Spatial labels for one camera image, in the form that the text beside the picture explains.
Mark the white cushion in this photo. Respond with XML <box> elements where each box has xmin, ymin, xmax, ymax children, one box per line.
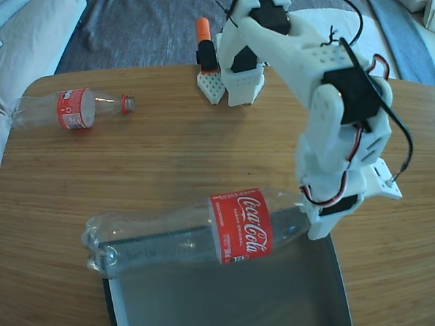
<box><xmin>0</xmin><ymin>0</ymin><xmax>88</xmax><ymax>164</ymax></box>

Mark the clear bottle barcode red label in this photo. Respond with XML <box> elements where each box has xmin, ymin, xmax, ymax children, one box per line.
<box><xmin>12</xmin><ymin>88</ymin><xmax>138</xmax><ymax>132</ymax></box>

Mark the grey cardboard box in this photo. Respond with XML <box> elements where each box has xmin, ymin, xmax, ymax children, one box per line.
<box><xmin>97</xmin><ymin>203</ymin><xmax>354</xmax><ymax>326</ymax></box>

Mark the blue cloth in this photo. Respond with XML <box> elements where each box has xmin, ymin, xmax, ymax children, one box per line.
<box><xmin>368</xmin><ymin>0</ymin><xmax>435</xmax><ymax>86</ymax></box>

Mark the black camera cable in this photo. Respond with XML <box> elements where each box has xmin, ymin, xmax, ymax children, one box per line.
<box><xmin>319</xmin><ymin>0</ymin><xmax>415</xmax><ymax>181</ymax></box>

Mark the white cloth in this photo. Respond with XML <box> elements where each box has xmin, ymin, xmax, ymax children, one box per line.
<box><xmin>288</xmin><ymin>8</ymin><xmax>398</xmax><ymax>81</ymax></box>

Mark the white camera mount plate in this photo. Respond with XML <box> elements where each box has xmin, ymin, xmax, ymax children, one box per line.
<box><xmin>362</xmin><ymin>158</ymin><xmax>404</xmax><ymax>201</ymax></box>

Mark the orange black table clamp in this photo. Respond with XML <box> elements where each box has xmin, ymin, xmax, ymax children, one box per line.
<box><xmin>195</xmin><ymin>16</ymin><xmax>218</xmax><ymax>74</ymax></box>

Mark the grey textured rug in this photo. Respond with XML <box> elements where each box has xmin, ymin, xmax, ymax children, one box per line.
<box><xmin>54</xmin><ymin>0</ymin><xmax>398</xmax><ymax>75</ymax></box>

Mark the clear bottle Coca-Cola red label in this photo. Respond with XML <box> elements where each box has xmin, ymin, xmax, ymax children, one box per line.
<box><xmin>81</xmin><ymin>185</ymin><xmax>315</xmax><ymax>278</ymax></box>

